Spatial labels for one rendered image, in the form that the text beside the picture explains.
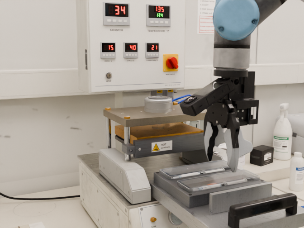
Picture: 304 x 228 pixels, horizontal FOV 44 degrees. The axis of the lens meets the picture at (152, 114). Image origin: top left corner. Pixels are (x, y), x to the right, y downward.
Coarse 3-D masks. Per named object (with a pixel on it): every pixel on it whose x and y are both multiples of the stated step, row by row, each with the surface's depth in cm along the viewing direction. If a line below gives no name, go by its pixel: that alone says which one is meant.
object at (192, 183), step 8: (208, 176) 84; (216, 176) 84; (224, 176) 84; (232, 176) 84; (240, 176) 84; (248, 176) 84; (256, 176) 84; (184, 184) 79; (192, 184) 79; (200, 184) 79; (208, 184) 79
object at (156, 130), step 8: (120, 128) 107; (136, 128) 107; (144, 128) 107; (152, 128) 107; (160, 128) 107; (168, 128) 107; (176, 128) 107; (184, 128) 107; (192, 128) 107; (120, 136) 108; (136, 136) 98; (144, 136) 98; (152, 136) 98; (160, 136) 99
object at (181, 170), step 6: (204, 162) 94; (210, 162) 94; (216, 162) 94; (222, 162) 94; (168, 168) 89; (174, 168) 89; (180, 168) 89; (186, 168) 89; (192, 168) 89; (198, 168) 89; (204, 168) 89; (210, 168) 89; (216, 168) 89; (168, 174) 85; (174, 174) 85; (180, 174) 85
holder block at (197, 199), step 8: (160, 176) 86; (192, 176) 86; (160, 184) 87; (168, 184) 83; (176, 184) 82; (240, 184) 82; (248, 184) 82; (168, 192) 83; (176, 192) 80; (184, 192) 77; (200, 192) 77; (208, 192) 77; (184, 200) 77; (192, 200) 75; (200, 200) 76; (208, 200) 77
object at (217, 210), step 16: (160, 192) 85; (224, 192) 73; (240, 192) 75; (256, 192) 77; (176, 208) 78; (192, 208) 75; (208, 208) 75; (224, 208) 74; (192, 224) 72; (208, 224) 68; (224, 224) 68; (240, 224) 68; (256, 224) 69; (272, 224) 70; (288, 224) 72
